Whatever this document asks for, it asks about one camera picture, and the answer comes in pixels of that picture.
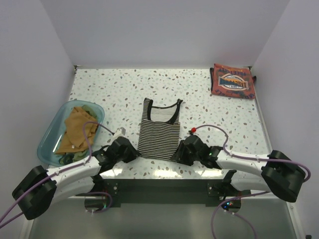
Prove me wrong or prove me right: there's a black white striped tank top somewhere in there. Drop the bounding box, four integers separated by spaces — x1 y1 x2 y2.
138 98 183 160

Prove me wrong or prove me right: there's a red tank top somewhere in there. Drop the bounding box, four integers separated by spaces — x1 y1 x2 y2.
209 63 257 100

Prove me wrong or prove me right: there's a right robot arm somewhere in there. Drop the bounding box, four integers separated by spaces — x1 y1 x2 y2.
171 135 306 203

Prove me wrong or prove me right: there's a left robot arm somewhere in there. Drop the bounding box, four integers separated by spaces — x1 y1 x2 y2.
12 136 140 220

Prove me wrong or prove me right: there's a mustard yellow tank top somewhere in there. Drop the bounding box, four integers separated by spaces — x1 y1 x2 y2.
54 106 100 155

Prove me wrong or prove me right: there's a teal plastic basket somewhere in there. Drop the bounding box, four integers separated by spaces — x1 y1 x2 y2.
37 100 105 167

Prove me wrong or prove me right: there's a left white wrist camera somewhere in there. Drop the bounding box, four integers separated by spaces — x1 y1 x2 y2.
112 127 126 139

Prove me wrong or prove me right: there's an aluminium frame rail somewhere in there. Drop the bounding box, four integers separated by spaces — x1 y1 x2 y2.
245 65 291 185

